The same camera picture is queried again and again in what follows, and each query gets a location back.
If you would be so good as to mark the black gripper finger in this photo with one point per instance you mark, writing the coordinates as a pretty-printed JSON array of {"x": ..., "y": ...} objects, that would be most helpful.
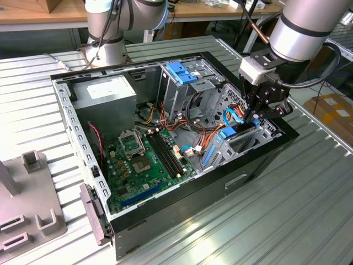
[
  {"x": 251, "y": 110},
  {"x": 278, "y": 109}
]

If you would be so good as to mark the hard disk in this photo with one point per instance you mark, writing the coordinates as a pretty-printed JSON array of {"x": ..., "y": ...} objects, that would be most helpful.
[{"x": 228, "y": 132}]

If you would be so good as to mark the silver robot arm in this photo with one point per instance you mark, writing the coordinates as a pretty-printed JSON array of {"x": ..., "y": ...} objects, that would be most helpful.
[{"x": 300, "y": 33}]

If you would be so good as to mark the metal disk bay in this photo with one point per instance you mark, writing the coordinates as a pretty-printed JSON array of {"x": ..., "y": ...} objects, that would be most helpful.
[{"x": 242, "y": 143}]

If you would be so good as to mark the yellow cardboard box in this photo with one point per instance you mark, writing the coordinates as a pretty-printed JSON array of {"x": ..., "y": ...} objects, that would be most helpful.
[{"x": 331, "y": 116}]

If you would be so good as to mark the metal drive cage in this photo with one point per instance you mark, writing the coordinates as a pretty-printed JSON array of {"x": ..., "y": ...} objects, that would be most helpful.
[{"x": 176, "y": 96}]

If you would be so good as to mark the blue plastic bay latch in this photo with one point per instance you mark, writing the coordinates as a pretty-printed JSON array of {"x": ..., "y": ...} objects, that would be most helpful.
[{"x": 180, "y": 73}]

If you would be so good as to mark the black RAM slot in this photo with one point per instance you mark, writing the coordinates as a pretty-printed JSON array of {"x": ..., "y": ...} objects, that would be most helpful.
[
  {"x": 169, "y": 151},
  {"x": 161, "y": 154}
]

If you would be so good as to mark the wooden desk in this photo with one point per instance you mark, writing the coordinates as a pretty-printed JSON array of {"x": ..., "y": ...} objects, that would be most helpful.
[{"x": 215, "y": 12}]

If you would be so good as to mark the black PC case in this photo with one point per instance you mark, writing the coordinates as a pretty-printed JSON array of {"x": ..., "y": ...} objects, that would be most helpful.
[{"x": 193, "y": 198}]

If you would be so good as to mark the CPU socket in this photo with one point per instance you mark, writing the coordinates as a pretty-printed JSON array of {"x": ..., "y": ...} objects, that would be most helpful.
[{"x": 141, "y": 165}]

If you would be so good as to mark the green motherboard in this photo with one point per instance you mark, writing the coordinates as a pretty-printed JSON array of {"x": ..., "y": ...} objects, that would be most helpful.
[{"x": 143, "y": 185}]

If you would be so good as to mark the blue expansion slot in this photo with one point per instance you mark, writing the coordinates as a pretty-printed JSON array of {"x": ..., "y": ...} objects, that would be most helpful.
[{"x": 140, "y": 196}]

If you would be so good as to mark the grey power supply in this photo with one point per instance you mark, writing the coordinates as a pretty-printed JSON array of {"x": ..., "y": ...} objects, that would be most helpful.
[{"x": 104, "y": 116}]

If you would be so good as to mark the grey case front bezel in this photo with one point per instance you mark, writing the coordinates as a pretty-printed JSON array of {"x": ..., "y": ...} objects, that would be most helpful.
[{"x": 92, "y": 215}]

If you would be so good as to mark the wooden box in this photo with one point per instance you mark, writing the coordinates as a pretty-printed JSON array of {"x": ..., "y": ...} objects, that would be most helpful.
[{"x": 53, "y": 5}]

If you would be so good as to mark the grey parts rack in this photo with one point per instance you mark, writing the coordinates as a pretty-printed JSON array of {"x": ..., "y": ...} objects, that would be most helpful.
[{"x": 30, "y": 193}]

